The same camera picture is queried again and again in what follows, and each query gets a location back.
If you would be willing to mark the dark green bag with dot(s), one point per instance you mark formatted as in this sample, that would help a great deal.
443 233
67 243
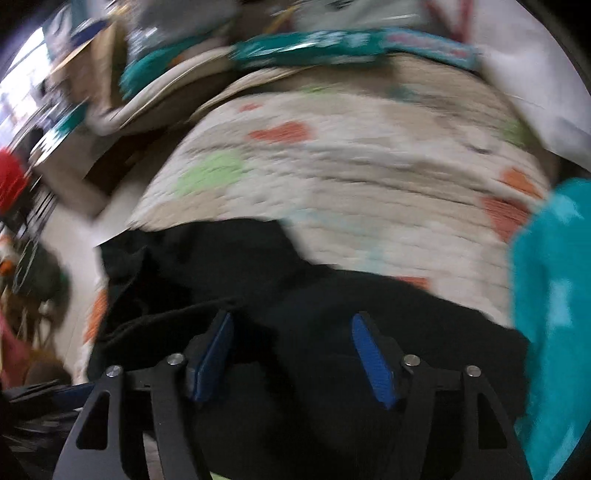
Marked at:
46 281

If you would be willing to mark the white sheet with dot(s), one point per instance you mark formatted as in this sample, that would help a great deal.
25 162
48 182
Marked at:
526 69

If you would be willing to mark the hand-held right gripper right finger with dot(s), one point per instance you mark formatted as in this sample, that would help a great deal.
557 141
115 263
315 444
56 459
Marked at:
373 360

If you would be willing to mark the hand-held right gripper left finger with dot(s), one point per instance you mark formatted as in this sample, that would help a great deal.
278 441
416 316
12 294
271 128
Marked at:
213 355

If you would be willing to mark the teal patterned cloth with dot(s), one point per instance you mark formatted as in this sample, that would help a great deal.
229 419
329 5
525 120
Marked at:
152 67

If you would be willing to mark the teal patterned pillow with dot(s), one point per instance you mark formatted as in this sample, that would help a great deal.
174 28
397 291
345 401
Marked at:
355 48

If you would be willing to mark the red cloth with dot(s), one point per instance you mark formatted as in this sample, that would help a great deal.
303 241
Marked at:
11 182

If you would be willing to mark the teal star print blanket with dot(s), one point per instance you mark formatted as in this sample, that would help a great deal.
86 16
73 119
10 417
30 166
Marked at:
551 323

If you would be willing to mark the black pants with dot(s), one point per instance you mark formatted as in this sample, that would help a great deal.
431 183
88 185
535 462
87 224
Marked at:
300 295

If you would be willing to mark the cream knitted patterned blanket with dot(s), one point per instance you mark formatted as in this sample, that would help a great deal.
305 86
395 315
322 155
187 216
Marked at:
351 184

